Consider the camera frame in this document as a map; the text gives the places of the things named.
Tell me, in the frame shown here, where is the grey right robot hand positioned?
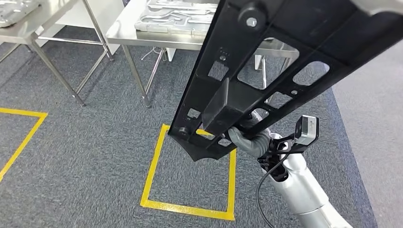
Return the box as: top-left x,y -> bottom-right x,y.
227,125 -> 253,152

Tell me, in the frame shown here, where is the black plastic plate part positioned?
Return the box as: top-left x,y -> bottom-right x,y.
167,0 -> 403,162

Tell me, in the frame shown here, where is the steel workbench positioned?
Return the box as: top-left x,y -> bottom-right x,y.
105,0 -> 300,108

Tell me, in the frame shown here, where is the stamped metal plate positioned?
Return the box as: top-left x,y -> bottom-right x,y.
134,0 -> 220,37
0,0 -> 42,29

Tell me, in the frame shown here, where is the steel table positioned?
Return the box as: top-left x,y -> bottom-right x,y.
0,0 -> 115,107

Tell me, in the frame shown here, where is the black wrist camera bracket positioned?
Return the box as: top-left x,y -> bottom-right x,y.
257,133 -> 316,166

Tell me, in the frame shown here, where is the black camera cable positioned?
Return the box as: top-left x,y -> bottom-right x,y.
255,153 -> 292,228

